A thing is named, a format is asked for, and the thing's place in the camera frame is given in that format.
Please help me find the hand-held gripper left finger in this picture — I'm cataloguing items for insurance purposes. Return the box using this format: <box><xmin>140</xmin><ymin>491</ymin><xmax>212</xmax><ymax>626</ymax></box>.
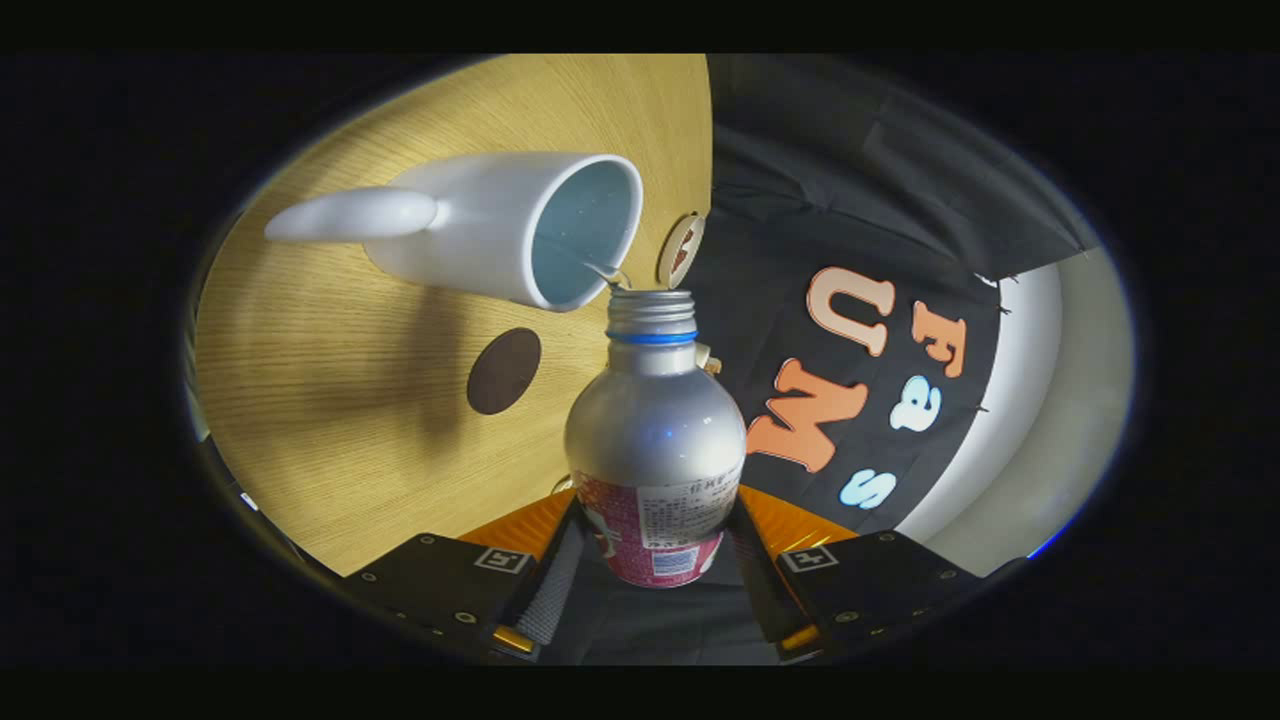
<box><xmin>345</xmin><ymin>488</ymin><xmax>586</xmax><ymax>661</ymax></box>

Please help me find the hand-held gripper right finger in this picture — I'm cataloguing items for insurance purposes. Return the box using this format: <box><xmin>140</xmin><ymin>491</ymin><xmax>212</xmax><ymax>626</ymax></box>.
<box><xmin>730</xmin><ymin>485</ymin><xmax>986</xmax><ymax>656</ymax></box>

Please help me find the silver juice bottle red label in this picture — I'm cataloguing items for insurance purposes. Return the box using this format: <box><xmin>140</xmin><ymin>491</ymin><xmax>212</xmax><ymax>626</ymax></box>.
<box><xmin>563</xmin><ymin>288</ymin><xmax>749</xmax><ymax>589</ymax></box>

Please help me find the dark brown round coaster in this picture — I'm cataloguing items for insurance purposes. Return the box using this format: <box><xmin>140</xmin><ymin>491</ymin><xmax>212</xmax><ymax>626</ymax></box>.
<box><xmin>466</xmin><ymin>327</ymin><xmax>543</xmax><ymax>416</ymax></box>

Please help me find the white cup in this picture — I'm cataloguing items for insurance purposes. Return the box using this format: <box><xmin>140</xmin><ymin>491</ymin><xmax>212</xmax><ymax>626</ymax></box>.
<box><xmin>264</xmin><ymin>151</ymin><xmax>645</xmax><ymax>313</ymax></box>

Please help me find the wooden table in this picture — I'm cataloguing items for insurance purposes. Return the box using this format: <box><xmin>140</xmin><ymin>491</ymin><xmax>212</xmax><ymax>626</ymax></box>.
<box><xmin>193</xmin><ymin>55</ymin><xmax>713</xmax><ymax>578</ymax></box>

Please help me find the white oval plate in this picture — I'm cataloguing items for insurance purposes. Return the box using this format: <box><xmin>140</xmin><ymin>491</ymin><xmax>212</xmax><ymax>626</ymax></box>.
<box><xmin>657</xmin><ymin>213</ymin><xmax>707</xmax><ymax>291</ymax></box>

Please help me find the black backdrop cloth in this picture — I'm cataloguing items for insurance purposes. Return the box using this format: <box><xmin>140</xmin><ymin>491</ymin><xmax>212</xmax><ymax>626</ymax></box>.
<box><xmin>540</xmin><ymin>55</ymin><xmax>1101</xmax><ymax>666</ymax></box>

